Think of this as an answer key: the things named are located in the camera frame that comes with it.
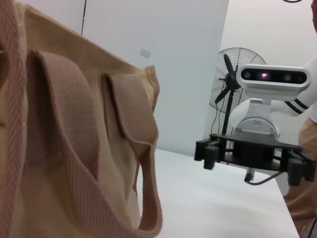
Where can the person in khaki trousers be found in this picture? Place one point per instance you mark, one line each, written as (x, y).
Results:
(307, 161)

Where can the black pedestal fan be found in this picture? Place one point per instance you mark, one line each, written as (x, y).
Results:
(231, 77)

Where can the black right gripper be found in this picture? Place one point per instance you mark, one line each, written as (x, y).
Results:
(252, 151)

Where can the white wall plate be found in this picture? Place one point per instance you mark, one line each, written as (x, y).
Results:
(145, 53)

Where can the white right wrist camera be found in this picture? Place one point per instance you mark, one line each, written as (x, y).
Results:
(272, 85)

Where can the silver and white right robot arm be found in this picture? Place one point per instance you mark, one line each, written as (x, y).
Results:
(294, 99)

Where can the khaki canvas food bag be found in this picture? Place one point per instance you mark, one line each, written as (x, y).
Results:
(62, 124)

